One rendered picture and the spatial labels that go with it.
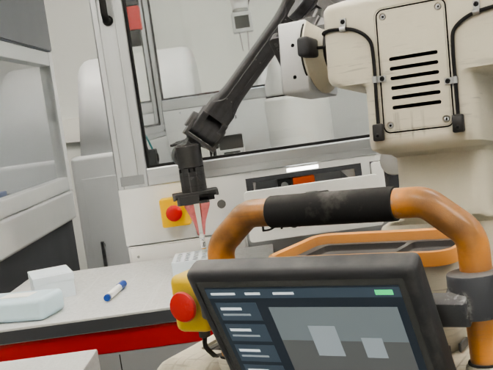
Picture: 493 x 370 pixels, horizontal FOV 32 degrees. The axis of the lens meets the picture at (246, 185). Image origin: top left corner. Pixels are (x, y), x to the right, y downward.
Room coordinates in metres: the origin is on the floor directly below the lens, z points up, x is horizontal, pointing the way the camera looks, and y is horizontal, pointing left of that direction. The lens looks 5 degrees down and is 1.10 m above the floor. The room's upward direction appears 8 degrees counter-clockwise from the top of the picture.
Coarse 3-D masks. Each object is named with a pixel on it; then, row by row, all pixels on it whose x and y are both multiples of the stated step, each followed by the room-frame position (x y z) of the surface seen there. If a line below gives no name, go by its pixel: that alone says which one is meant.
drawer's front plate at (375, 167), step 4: (372, 164) 2.17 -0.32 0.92; (376, 164) 2.16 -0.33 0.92; (380, 164) 2.16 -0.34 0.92; (372, 168) 2.17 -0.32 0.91; (376, 168) 2.16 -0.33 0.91; (380, 168) 2.16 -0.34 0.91; (372, 172) 2.17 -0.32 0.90; (376, 172) 2.16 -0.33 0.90; (380, 172) 2.16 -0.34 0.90; (380, 176) 2.16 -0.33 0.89; (380, 180) 2.16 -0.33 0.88; (384, 180) 2.16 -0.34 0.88; (380, 184) 2.16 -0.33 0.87; (384, 184) 2.16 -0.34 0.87
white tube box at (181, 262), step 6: (192, 252) 1.97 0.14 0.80; (198, 252) 1.96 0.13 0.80; (174, 258) 1.92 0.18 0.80; (180, 258) 1.90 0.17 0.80; (186, 258) 1.90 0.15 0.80; (192, 258) 1.88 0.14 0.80; (198, 258) 1.87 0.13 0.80; (204, 258) 1.86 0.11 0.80; (174, 264) 1.86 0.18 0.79; (180, 264) 1.86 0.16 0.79; (186, 264) 1.86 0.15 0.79; (192, 264) 1.86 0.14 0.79; (174, 270) 1.86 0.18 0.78; (180, 270) 1.86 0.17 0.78
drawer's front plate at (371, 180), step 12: (336, 180) 1.85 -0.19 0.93; (348, 180) 1.85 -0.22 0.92; (360, 180) 1.85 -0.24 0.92; (372, 180) 1.85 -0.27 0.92; (252, 192) 1.85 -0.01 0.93; (264, 192) 1.85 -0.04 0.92; (276, 192) 1.85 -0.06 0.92; (288, 192) 1.85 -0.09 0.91; (300, 192) 1.85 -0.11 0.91; (264, 228) 1.85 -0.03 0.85; (276, 228) 1.85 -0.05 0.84; (288, 228) 1.85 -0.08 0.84; (300, 228) 1.85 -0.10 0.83; (312, 228) 1.85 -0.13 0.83; (324, 228) 1.85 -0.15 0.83; (336, 228) 1.85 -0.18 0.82; (348, 228) 1.85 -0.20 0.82; (252, 240) 1.85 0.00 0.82; (264, 240) 1.85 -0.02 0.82
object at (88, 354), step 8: (72, 352) 1.36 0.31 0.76; (80, 352) 1.35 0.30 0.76; (88, 352) 1.34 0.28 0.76; (96, 352) 1.35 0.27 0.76; (16, 360) 1.36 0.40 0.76; (24, 360) 1.35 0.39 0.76; (32, 360) 1.34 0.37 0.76; (40, 360) 1.34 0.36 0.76; (48, 360) 1.33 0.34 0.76; (56, 360) 1.32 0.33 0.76; (64, 360) 1.32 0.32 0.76; (72, 360) 1.31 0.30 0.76; (80, 360) 1.30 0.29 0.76; (88, 360) 1.30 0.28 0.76; (96, 360) 1.34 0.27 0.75; (0, 368) 1.33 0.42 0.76; (8, 368) 1.32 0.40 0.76; (16, 368) 1.31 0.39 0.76; (24, 368) 1.31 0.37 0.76; (32, 368) 1.30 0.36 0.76; (40, 368) 1.29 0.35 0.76; (48, 368) 1.29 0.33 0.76; (56, 368) 1.28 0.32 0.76; (64, 368) 1.27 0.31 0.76; (72, 368) 1.27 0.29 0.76; (80, 368) 1.26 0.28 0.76; (88, 368) 1.28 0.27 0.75; (96, 368) 1.33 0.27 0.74
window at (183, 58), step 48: (144, 0) 2.21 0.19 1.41; (192, 0) 2.21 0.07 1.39; (240, 0) 2.21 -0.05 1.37; (144, 48) 2.22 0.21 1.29; (192, 48) 2.21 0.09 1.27; (240, 48) 2.21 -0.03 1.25; (144, 96) 2.22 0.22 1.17; (192, 96) 2.21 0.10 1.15; (288, 96) 2.21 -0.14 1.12; (336, 96) 2.20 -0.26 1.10; (240, 144) 2.21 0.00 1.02; (288, 144) 2.21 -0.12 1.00
